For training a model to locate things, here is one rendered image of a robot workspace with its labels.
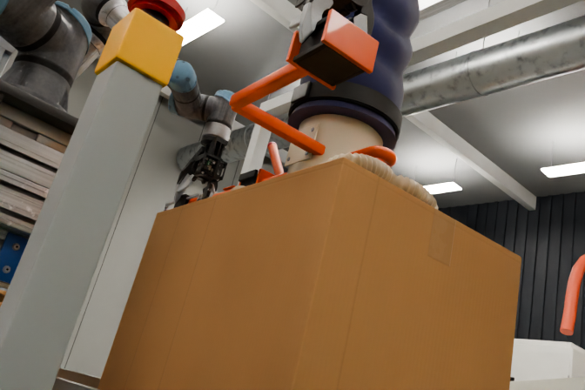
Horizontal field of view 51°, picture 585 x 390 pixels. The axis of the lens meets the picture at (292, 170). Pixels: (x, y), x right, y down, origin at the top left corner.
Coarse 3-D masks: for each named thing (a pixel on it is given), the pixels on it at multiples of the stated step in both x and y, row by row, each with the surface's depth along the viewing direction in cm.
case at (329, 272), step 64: (256, 192) 96; (320, 192) 81; (384, 192) 84; (192, 256) 105; (256, 256) 88; (320, 256) 76; (384, 256) 82; (448, 256) 89; (512, 256) 98; (128, 320) 116; (192, 320) 95; (256, 320) 81; (320, 320) 73; (384, 320) 80; (448, 320) 87; (512, 320) 95; (128, 384) 104; (192, 384) 87; (256, 384) 75; (320, 384) 72; (384, 384) 78; (448, 384) 84
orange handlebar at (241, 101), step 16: (288, 64) 89; (272, 80) 91; (288, 80) 90; (240, 96) 99; (256, 96) 96; (240, 112) 103; (256, 112) 104; (272, 128) 106; (288, 128) 107; (304, 144) 109; (320, 144) 111; (384, 160) 108; (272, 176) 131; (224, 192) 146
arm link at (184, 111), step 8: (200, 96) 172; (208, 96) 174; (168, 104) 174; (176, 104) 173; (184, 104) 169; (192, 104) 170; (200, 104) 172; (176, 112) 174; (184, 112) 173; (192, 112) 173; (200, 112) 173
